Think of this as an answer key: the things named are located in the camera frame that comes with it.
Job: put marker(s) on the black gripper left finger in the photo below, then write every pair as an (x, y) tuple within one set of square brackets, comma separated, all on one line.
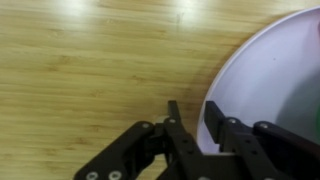
[(133, 150)]

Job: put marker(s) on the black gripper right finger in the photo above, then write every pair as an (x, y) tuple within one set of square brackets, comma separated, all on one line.
[(266, 150)]

